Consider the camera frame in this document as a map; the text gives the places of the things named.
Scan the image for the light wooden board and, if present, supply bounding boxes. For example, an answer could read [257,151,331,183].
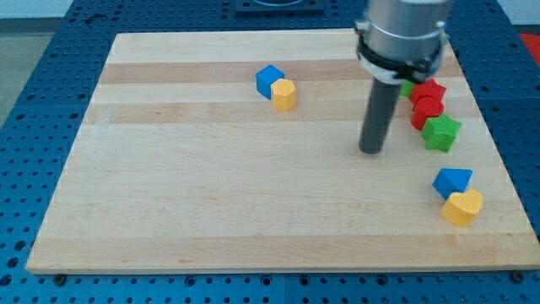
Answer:
[26,29,539,274]

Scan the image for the green star block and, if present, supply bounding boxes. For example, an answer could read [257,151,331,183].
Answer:
[421,113,462,153]

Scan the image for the yellow hexagon block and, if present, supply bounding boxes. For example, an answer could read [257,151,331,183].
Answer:
[271,79,296,111]

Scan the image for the green block behind arm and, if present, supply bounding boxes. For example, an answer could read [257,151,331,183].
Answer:
[400,80,414,98]

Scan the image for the blue triangle block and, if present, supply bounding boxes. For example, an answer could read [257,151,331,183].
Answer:
[432,168,473,199]

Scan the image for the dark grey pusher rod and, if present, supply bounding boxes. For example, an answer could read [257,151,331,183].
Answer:
[359,79,402,155]

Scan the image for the yellow heart block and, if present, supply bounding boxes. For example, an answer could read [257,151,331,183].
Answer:
[441,189,483,227]

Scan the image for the blue cube block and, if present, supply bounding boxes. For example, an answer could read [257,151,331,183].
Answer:
[256,65,285,100]

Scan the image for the red star block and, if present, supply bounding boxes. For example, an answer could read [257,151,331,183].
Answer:
[409,79,446,106]

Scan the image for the red cylinder block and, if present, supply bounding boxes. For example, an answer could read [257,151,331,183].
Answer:
[411,96,445,131]

